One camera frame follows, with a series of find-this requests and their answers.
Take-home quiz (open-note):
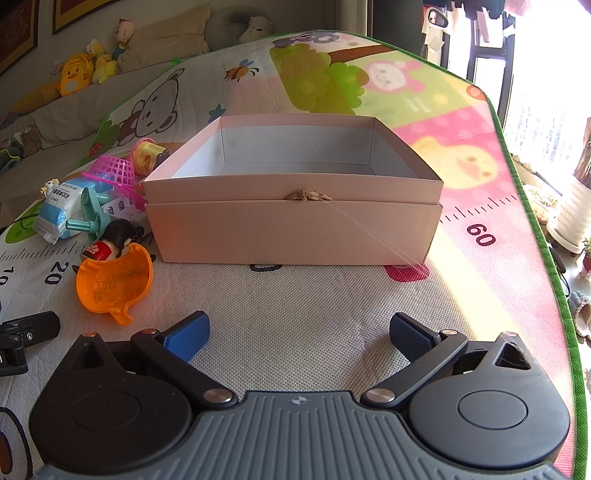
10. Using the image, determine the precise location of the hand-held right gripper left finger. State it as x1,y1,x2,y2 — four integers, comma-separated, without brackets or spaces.
62,311,234,409

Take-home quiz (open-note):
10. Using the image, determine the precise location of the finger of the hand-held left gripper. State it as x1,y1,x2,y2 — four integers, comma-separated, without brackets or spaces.
0,311,62,352
0,339,29,377

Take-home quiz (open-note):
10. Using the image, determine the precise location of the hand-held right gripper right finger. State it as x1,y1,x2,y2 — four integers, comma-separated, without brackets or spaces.
361,312,534,409

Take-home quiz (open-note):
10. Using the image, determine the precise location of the orange toy bowl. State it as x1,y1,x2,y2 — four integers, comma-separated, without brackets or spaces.
75,243,154,325

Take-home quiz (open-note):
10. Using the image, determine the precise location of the blue and white packet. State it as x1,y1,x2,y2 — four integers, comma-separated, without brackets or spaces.
34,179,100,245

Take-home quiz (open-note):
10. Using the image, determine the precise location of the black-haired doll figure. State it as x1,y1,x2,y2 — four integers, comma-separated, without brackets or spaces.
79,219,139,265

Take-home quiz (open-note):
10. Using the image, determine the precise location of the teal plastic toy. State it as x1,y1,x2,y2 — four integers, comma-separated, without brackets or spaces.
65,187,114,241

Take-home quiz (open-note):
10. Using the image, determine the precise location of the pink cardboard box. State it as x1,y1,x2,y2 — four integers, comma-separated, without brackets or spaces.
142,115,445,267

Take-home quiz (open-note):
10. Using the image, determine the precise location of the white plastic toy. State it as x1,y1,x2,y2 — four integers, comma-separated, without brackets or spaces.
104,194,152,232

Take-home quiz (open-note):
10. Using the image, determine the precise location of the pink plastic toy basket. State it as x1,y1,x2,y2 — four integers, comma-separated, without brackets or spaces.
82,154,146,204

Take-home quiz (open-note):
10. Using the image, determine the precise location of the yellow and pink toy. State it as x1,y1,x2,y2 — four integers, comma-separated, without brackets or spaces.
132,140,168,175

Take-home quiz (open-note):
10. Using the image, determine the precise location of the cartoon printed play mat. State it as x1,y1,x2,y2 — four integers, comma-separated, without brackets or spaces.
0,30,585,480

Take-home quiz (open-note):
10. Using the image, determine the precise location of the brown plush toy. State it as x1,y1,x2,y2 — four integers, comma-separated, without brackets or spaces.
14,127,43,158

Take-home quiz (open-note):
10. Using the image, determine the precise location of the white ribbed plant pot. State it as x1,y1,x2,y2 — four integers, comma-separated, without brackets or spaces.
547,178,591,254

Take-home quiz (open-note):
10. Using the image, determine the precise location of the grey sofa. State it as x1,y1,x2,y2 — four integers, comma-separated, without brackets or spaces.
0,28,273,227

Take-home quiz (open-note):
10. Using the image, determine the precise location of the long yellow plush toy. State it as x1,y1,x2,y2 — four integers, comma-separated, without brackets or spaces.
9,85,63,116

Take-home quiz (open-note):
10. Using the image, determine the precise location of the yellow duck plush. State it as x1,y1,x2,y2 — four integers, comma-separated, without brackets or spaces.
58,53,100,97

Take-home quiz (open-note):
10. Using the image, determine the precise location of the yellow-green plush toy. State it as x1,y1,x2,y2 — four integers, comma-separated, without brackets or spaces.
92,55,120,85

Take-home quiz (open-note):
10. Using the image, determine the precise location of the beige pillow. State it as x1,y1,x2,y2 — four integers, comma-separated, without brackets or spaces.
117,4,213,73

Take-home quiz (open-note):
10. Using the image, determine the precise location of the boy doll plush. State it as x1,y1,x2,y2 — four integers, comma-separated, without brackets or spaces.
113,18,136,61

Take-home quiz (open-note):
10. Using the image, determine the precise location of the grey neck pillow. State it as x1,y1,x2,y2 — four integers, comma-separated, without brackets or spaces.
205,6,274,47

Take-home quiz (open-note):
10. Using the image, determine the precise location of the white bear plush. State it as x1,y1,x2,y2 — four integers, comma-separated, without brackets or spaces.
239,16,273,39

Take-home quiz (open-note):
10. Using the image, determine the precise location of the black window frame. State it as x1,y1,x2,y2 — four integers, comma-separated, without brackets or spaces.
465,9,519,93

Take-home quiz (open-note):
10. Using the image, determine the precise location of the large dark picture frame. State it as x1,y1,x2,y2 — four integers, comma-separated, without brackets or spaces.
0,0,38,75

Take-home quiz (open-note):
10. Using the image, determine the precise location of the small dark picture frame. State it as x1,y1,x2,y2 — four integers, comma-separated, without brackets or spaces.
52,0,116,34

